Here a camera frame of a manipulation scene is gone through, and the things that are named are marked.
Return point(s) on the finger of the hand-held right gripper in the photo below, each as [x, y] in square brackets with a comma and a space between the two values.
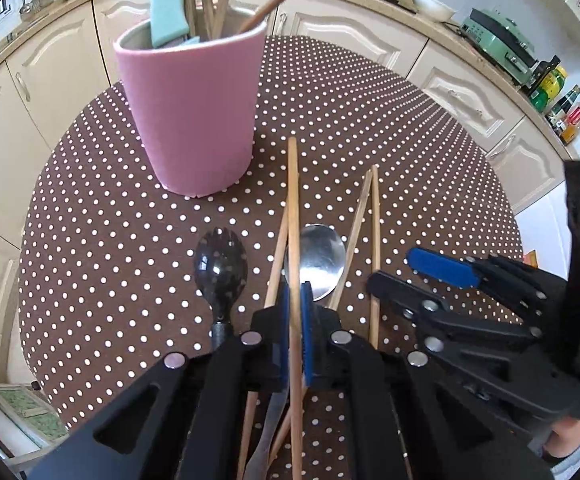
[395, 292]
[440, 267]

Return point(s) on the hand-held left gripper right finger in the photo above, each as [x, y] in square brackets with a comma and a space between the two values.
[307, 335]

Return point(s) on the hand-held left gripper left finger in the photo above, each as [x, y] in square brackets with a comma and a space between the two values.
[284, 325]

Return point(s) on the metal spoon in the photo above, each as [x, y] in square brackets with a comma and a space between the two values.
[322, 260]

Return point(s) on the black spork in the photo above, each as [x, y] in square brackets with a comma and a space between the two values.
[220, 270]

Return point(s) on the pink utensil holder cup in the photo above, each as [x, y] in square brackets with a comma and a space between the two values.
[190, 110]

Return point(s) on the light blue sheathed knife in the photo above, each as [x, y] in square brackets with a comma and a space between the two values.
[167, 5]

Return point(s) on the orange bag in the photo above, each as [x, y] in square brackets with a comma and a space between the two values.
[531, 258]

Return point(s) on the person's leg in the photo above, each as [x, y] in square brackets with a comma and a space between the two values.
[565, 440]

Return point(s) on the clear bottle with red label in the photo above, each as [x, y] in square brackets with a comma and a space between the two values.
[576, 119]

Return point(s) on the brown polka-dot tablecloth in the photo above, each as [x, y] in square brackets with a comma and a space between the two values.
[120, 260]

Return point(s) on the dark soy sauce bottle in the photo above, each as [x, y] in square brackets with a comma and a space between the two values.
[563, 105]

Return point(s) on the grey shorts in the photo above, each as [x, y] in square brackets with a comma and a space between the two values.
[577, 469]

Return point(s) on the green bottle with yellow cap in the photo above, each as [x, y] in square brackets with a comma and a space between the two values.
[550, 90]

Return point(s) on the dark glass bottle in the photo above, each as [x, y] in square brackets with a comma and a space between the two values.
[542, 72]

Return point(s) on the green electric cooker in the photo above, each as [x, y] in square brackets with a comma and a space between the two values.
[500, 42]

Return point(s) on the white bowl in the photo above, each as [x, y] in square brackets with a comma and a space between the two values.
[432, 7]

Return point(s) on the white frame with green panels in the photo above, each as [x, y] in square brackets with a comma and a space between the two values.
[20, 410]

